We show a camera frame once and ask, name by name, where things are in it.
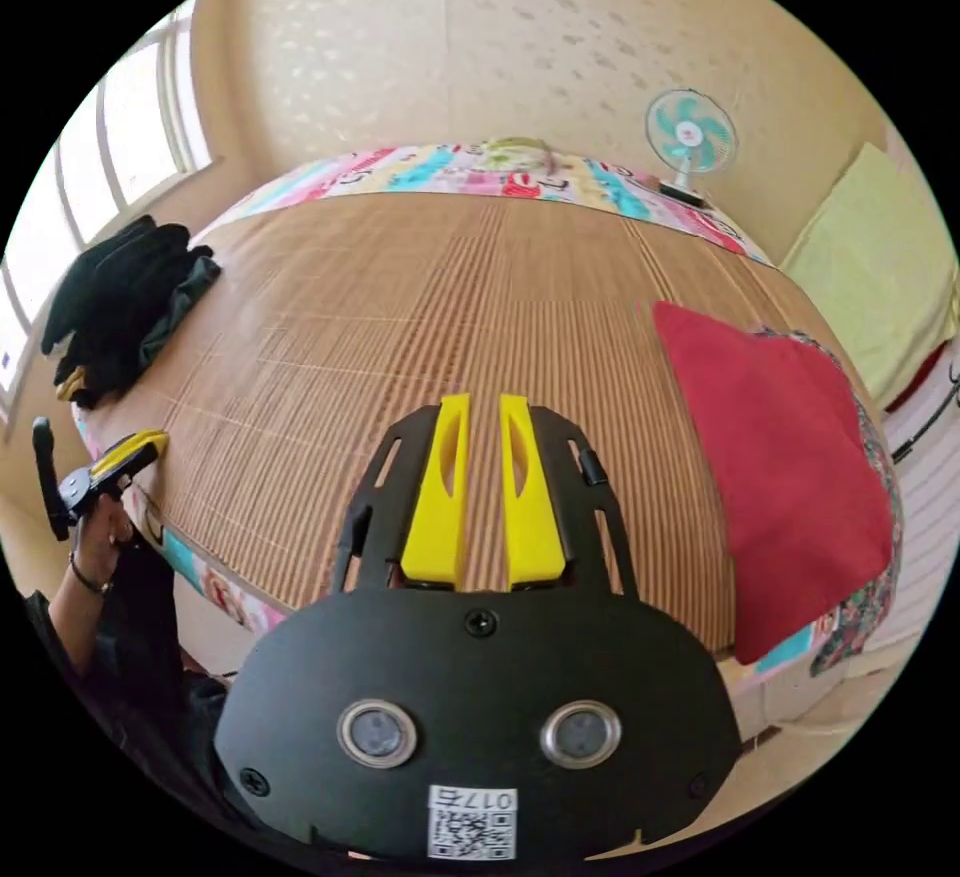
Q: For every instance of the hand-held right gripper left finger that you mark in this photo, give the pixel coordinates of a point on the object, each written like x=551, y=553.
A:
x=439, y=502

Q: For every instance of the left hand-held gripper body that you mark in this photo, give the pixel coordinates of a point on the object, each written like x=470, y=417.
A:
x=84, y=485

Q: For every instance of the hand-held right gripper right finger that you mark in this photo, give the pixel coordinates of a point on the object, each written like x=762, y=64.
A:
x=531, y=509

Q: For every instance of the person's left forearm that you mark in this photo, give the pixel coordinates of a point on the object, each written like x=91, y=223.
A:
x=75, y=614

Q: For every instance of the red long sleeve shirt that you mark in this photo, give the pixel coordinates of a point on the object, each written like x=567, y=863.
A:
x=780, y=472

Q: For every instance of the person's left hand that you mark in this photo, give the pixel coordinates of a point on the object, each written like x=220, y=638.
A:
x=105, y=543

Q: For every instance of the pile of clothes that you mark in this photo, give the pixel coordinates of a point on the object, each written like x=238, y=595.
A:
x=120, y=307

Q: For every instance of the bed with woven mat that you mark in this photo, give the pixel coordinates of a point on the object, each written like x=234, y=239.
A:
x=375, y=337

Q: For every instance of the person's body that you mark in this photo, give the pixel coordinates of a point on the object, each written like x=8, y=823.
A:
x=157, y=674

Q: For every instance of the window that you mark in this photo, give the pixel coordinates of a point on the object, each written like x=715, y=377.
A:
x=135, y=119

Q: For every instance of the floral patterned garment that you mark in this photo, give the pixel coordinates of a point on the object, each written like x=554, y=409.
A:
x=862, y=611

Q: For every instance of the teal table fan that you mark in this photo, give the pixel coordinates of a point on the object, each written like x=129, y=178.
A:
x=691, y=138

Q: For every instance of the pale green cloth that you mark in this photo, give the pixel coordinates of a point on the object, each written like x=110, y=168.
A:
x=877, y=269

